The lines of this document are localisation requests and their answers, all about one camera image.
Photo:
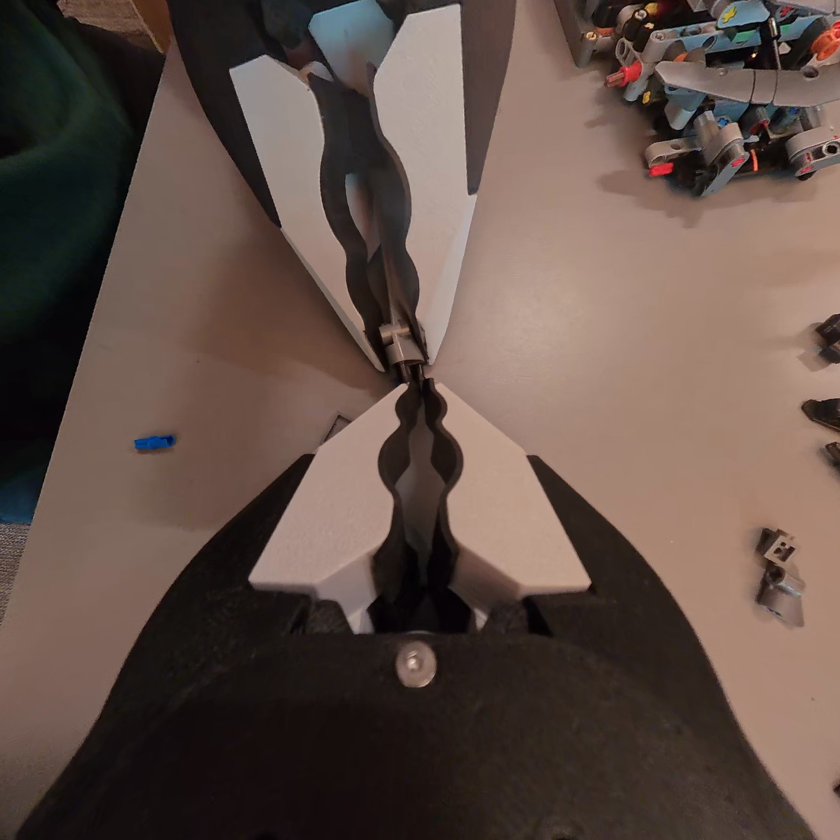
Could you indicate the grey lego plate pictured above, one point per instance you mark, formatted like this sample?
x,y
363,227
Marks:
x,y
336,430

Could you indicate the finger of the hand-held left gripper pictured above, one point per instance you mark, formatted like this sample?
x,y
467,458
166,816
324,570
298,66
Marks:
x,y
433,131
282,151

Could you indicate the lego car model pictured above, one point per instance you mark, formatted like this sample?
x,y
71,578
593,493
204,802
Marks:
x,y
722,85

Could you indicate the grey lego blade assembly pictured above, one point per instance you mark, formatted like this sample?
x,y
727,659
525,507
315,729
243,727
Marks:
x,y
401,344

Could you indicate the light grey lego joint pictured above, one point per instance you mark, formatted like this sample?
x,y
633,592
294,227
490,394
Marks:
x,y
781,594

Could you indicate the black curved lego piece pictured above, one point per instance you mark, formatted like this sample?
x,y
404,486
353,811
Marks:
x,y
823,412

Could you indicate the black lego pin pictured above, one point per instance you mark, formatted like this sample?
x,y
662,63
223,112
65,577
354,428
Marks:
x,y
413,374

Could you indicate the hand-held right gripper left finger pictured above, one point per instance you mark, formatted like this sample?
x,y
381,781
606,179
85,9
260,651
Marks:
x,y
328,518

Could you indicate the black lego connector block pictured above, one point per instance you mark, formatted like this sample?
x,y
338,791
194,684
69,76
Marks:
x,y
830,338

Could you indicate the black T-shaped lego connector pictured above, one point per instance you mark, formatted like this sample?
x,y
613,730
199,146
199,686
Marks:
x,y
833,454

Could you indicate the blue lego pin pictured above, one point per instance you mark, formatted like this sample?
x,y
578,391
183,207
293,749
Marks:
x,y
155,443

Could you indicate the person's green shirt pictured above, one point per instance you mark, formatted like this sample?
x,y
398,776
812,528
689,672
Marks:
x,y
59,151

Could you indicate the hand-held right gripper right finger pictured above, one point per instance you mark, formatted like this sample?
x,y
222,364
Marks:
x,y
518,525

